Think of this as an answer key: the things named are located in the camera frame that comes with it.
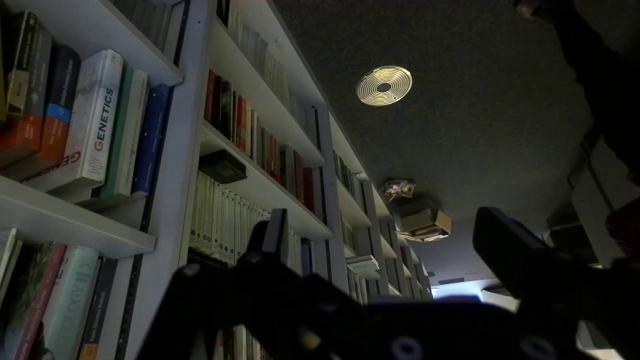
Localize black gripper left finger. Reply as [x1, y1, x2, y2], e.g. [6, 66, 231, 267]
[245, 208, 288, 263]

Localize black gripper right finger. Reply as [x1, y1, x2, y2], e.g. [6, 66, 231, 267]
[472, 207, 554, 298]

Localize blue book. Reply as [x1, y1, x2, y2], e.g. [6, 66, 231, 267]
[132, 84, 171, 197]

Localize white Genetics book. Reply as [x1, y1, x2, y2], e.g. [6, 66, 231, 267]
[27, 49, 124, 192]

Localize orange black book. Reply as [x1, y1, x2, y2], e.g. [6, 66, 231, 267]
[0, 10, 52, 167]

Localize white bookshelf unit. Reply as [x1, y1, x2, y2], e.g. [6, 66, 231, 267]
[0, 0, 425, 360]

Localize round ceiling light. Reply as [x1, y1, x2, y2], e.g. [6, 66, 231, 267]
[356, 66, 413, 109]

